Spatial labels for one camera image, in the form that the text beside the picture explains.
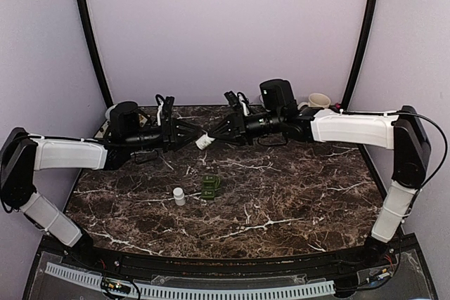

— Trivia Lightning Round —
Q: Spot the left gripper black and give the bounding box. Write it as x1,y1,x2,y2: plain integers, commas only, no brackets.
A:
124,118,201,153

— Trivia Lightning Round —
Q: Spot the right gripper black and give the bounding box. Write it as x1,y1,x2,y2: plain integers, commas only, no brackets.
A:
209,108,284,145

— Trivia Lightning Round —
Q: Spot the green weekly pill organizer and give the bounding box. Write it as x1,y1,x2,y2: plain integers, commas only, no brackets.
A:
200,175,221,200

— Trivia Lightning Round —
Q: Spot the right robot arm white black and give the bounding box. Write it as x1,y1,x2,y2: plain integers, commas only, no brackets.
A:
208,79,431,268

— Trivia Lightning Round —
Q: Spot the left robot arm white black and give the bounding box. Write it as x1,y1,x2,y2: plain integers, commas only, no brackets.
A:
1,96,201,269

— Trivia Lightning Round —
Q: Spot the white pill bottle front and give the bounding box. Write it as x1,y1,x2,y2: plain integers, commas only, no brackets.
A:
173,187,186,206

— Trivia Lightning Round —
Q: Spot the pale green bowl left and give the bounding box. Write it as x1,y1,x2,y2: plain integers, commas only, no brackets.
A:
105,105,116,120

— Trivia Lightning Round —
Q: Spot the patterned coaster under bowl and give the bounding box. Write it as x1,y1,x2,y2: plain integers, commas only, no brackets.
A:
94,121,110,138

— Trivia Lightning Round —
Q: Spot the cream ceramic mug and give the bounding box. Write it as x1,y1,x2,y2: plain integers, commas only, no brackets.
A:
297,93,331,110

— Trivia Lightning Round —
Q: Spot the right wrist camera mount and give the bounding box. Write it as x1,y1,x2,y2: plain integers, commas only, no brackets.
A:
224,91,252,116

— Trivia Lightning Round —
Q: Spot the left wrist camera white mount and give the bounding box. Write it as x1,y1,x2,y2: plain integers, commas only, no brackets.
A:
155,94,175,126

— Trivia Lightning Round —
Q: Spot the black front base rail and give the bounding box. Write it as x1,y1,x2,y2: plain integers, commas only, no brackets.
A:
87,247,368,278

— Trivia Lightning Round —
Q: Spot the white slotted cable duct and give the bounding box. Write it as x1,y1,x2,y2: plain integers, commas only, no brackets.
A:
44,262,335,300

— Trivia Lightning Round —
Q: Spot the left black frame post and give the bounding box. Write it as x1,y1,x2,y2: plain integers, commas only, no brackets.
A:
76,0,113,107

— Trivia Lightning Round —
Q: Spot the black frame post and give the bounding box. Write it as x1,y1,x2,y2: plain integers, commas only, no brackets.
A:
340,0,377,109
76,0,113,107

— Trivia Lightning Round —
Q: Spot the right black frame post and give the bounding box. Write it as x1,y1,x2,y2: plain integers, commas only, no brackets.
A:
340,0,377,109

